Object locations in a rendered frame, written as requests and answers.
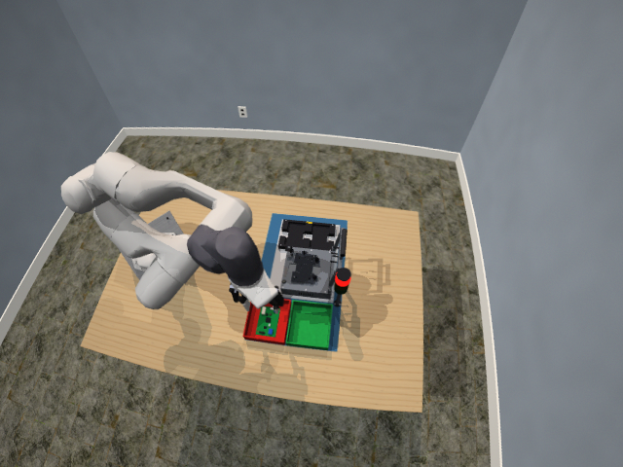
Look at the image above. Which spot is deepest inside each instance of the green bin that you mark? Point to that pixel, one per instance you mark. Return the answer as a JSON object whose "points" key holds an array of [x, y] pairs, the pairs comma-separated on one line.
{"points": [[310, 324]]}

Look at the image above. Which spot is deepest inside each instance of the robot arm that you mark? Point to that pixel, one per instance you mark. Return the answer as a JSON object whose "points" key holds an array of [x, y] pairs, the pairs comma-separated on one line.
{"points": [[220, 244]]}

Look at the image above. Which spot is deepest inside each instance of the green circuit board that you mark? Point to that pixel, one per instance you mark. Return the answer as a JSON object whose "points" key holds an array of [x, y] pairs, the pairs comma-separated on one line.
{"points": [[267, 322]]}

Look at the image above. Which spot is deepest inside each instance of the red open-top bin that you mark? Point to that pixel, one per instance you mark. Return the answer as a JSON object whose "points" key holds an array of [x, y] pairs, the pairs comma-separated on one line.
{"points": [[252, 321]]}

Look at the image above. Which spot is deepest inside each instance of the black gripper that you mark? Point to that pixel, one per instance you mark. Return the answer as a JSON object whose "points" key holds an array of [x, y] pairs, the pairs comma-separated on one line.
{"points": [[276, 302]]}

